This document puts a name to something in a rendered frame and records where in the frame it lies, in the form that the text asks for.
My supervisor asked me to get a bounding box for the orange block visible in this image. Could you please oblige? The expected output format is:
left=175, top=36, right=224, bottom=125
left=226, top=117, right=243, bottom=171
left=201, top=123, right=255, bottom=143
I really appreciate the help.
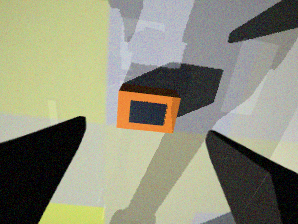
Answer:
left=116, top=84, right=181, bottom=133

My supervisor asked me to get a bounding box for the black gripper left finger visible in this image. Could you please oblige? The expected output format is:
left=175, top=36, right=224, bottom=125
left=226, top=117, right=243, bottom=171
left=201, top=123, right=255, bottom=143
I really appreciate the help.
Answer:
left=0, top=116, right=87, bottom=224

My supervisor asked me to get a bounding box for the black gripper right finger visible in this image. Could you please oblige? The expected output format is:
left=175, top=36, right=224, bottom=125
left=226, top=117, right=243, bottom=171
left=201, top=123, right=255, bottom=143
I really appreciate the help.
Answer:
left=205, top=130, right=298, bottom=224

